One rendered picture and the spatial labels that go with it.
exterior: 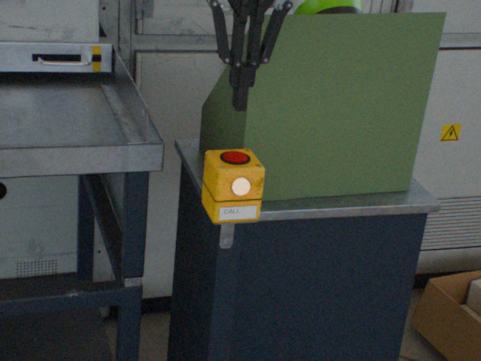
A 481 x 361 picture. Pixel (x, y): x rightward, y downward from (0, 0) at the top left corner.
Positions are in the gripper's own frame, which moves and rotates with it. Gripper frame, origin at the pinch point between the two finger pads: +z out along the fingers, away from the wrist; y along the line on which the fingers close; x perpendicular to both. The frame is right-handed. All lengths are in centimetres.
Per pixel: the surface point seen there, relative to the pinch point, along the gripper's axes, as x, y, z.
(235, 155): -0.2, -0.4, 11.7
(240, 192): 5.0, 0.0, 15.8
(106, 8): -87, 6, 12
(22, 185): -87, 26, 58
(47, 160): -19.3, 26.9, 20.3
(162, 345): -72, -10, 102
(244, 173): 3.8, -0.8, 13.1
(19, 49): -52, 29, 11
